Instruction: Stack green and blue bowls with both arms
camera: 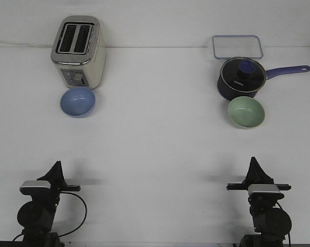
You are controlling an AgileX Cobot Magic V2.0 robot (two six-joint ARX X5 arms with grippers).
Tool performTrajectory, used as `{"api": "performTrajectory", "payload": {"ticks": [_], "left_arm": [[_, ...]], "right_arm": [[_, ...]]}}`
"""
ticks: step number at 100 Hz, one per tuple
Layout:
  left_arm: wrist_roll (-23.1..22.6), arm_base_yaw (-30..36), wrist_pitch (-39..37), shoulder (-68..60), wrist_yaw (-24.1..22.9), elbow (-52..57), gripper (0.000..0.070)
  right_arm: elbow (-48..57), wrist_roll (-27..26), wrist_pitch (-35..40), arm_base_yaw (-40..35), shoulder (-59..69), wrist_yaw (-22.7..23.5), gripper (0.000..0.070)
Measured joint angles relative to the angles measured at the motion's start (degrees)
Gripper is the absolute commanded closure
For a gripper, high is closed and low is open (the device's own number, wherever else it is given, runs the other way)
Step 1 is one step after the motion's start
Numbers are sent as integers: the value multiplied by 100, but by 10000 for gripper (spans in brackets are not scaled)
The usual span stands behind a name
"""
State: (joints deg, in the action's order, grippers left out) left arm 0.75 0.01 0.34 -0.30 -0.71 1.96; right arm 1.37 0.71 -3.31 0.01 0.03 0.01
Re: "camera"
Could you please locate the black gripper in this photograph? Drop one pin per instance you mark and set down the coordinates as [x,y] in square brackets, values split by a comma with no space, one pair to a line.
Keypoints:
[55,177]
[256,175]

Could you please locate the green bowl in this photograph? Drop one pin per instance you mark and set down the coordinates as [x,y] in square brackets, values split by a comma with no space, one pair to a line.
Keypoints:
[246,112]

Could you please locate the blue bowl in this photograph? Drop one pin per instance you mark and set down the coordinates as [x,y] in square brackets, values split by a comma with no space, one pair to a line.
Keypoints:
[78,102]

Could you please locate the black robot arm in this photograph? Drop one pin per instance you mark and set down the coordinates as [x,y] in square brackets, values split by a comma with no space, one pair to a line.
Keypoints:
[37,216]
[271,222]

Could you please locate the dark blue saucepan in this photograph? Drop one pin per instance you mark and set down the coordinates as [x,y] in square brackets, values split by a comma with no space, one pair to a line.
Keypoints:
[230,94]

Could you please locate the glass pot lid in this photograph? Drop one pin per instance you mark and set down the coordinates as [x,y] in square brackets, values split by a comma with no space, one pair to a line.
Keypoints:
[243,74]

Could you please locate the cream and steel toaster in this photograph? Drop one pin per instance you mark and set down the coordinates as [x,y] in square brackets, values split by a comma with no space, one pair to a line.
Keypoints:
[79,51]

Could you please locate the clear rectangular container lid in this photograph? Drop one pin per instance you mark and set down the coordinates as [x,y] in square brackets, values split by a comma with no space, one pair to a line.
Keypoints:
[229,46]

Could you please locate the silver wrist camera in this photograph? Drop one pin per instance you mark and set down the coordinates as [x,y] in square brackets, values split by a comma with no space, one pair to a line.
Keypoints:
[35,187]
[269,191]

